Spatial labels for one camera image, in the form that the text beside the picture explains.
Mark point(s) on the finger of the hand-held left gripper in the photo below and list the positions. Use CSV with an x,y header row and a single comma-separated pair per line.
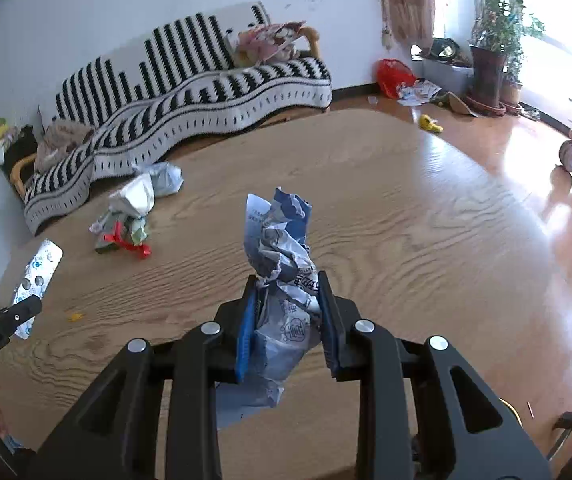
x,y
1,325

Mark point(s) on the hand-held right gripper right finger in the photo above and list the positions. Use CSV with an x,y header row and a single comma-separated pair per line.
x,y
328,330

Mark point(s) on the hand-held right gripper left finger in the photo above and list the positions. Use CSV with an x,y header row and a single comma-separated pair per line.
x,y
246,330

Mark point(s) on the silver blister pack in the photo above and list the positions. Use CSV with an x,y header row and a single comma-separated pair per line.
x,y
41,270

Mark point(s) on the blue white paper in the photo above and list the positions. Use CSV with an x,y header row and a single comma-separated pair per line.
x,y
281,245

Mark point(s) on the yellow crumb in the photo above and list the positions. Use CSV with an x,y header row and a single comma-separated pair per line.
x,y
75,317

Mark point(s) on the grey green small boxes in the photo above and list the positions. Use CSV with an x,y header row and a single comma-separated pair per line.
x,y
108,237

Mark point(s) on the red wrapper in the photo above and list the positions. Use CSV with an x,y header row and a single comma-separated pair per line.
x,y
133,247

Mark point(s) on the wooden sofa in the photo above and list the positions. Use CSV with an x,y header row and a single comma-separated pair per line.
x,y
21,170

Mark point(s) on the clear plastic bag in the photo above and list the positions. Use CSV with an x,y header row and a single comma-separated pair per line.
x,y
166,177

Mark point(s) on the white crumpled plastic bag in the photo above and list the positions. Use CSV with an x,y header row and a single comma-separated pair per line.
x,y
133,197

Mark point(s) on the brown plush cloth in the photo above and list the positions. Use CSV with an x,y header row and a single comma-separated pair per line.
x,y
61,142

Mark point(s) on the yellow toy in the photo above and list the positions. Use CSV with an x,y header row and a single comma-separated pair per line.
x,y
431,124

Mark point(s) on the black white striped blanket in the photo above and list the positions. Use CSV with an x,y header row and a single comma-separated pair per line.
x,y
166,100

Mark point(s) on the scattered papers on floor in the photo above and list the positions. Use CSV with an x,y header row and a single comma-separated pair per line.
x,y
418,92

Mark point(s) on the cardboard piece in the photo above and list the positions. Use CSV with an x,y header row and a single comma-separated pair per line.
x,y
456,105

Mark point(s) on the red plastic bag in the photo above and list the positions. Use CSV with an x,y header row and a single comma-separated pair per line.
x,y
393,77

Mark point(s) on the white planter box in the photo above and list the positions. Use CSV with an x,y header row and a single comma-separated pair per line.
x,y
443,72

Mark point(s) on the pink cartoon pillow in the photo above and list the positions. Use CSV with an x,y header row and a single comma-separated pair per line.
x,y
266,42

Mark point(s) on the dark plant pot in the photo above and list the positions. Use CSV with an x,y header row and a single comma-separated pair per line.
x,y
488,75

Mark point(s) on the hanging tassel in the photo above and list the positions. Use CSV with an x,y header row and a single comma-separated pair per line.
x,y
387,30

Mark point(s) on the patterned curtain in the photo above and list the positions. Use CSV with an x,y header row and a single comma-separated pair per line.
x,y
408,0

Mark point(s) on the green houseplant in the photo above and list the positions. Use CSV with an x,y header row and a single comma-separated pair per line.
x,y
503,10

